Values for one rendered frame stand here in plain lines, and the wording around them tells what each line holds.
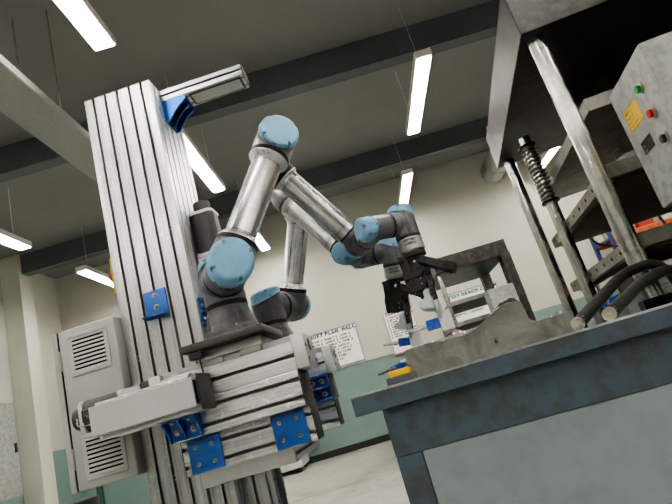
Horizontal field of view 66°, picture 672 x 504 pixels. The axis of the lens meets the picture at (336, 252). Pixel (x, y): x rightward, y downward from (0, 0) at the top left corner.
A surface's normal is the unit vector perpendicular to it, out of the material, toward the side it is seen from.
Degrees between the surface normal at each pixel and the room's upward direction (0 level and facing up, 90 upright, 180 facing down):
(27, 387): 90
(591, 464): 90
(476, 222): 90
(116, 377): 90
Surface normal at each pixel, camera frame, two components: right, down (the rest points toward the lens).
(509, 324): -0.23, -0.21
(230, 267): 0.29, -0.23
